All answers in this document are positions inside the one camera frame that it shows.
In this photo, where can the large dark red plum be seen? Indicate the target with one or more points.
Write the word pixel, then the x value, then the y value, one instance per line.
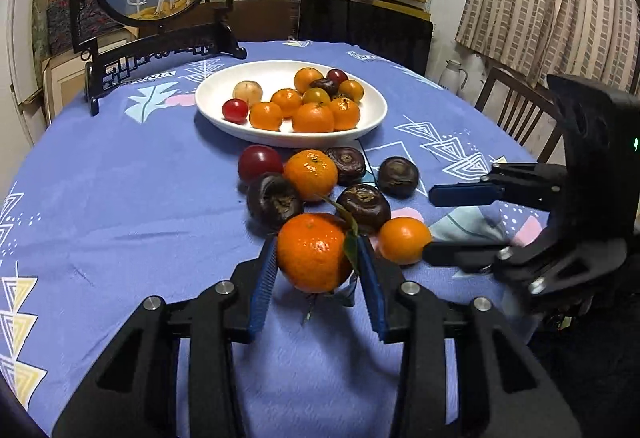
pixel 260 162

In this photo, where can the leaning wooden picture frame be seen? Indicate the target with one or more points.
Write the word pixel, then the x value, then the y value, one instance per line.
pixel 65 77

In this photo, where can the dark mangosteen top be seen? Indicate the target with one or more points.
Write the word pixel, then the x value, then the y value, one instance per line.
pixel 346 163

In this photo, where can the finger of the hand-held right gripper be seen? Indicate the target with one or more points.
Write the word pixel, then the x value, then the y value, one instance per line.
pixel 460 194
pixel 450 254

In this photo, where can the black chair back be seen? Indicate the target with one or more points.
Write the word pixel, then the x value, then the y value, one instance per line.
pixel 375 32

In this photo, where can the yellowish green tangerine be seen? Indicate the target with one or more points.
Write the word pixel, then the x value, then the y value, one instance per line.
pixel 316 95

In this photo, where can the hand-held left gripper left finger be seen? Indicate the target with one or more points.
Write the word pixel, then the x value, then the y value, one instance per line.
pixel 265 288

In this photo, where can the pale yellow round fruit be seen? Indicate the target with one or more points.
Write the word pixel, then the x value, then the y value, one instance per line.
pixel 247 91

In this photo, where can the blue printed tablecloth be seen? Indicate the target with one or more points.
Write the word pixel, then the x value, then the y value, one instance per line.
pixel 150 218

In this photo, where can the white oval plate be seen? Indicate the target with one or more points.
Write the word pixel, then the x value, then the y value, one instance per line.
pixel 215 87

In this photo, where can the dark brown water chestnut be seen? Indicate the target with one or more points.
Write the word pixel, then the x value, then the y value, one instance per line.
pixel 397 175
pixel 274 203
pixel 325 85
pixel 363 207

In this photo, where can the dark wooden chair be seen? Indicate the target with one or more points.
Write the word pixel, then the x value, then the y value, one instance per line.
pixel 500 92

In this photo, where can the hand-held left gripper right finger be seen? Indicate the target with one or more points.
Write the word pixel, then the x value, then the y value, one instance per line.
pixel 372 288

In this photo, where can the stack of patterned fabrics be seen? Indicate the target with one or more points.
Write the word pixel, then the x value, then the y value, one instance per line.
pixel 60 17

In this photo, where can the tangerine with green leaves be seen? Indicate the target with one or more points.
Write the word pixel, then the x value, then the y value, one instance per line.
pixel 314 252

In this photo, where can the small dark red plum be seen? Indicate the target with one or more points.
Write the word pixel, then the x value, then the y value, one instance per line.
pixel 337 76

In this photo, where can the large orange tangerine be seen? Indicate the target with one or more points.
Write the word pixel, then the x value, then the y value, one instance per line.
pixel 310 173

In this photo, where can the white thermos jug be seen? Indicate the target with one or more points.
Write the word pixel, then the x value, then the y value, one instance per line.
pixel 451 75

